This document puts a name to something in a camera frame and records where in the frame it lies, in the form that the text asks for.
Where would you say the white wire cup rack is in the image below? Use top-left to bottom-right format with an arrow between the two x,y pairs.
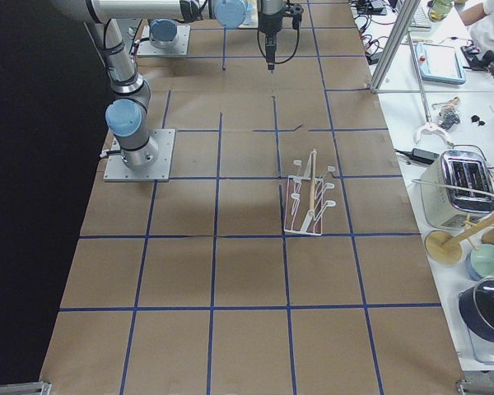
284,149 -> 337,236

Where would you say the dark blue pot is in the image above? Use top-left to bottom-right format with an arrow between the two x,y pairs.
459,277 -> 494,342

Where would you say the green bowl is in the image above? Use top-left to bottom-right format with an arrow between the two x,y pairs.
465,244 -> 494,281

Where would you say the blue teach pendant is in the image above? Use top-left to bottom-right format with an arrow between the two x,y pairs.
415,42 -> 466,85

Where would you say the aluminium frame post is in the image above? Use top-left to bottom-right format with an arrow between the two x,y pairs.
370,0 -> 420,93

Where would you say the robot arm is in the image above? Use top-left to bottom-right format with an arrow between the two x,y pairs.
52,1 -> 287,170
149,19 -> 178,49

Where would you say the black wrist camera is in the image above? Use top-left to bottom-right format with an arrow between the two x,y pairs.
284,1 -> 304,31

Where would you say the black power adapter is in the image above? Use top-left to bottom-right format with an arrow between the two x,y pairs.
395,148 -> 440,165

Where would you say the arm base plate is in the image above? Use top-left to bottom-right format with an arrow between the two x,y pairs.
103,129 -> 176,182
136,24 -> 191,58

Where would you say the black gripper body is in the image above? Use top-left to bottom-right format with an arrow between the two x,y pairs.
259,12 -> 282,52

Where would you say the cream toaster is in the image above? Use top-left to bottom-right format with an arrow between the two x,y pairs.
420,150 -> 494,230

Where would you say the wooden mug tree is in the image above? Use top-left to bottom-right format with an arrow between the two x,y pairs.
424,212 -> 494,265

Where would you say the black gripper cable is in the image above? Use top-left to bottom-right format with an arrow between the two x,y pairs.
256,24 -> 301,65

